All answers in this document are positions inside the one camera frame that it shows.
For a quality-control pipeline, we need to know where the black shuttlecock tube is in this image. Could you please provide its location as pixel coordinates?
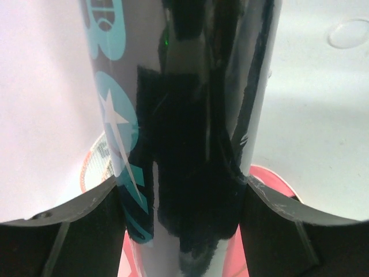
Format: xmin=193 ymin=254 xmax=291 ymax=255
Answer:
xmin=79 ymin=1 xmax=281 ymax=276

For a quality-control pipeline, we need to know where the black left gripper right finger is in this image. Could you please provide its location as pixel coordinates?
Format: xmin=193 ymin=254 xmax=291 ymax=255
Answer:
xmin=240 ymin=176 xmax=368 ymax=277

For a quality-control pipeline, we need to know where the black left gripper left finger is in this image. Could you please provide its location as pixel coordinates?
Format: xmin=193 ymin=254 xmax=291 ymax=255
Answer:
xmin=1 ymin=177 xmax=125 ymax=277

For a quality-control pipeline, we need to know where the pink badminton racket lower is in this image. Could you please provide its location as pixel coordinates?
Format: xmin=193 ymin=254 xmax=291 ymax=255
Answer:
xmin=80 ymin=132 xmax=114 ymax=193

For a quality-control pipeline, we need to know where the pink racket bag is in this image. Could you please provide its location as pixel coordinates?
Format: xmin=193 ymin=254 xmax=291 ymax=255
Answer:
xmin=118 ymin=165 xmax=300 ymax=277

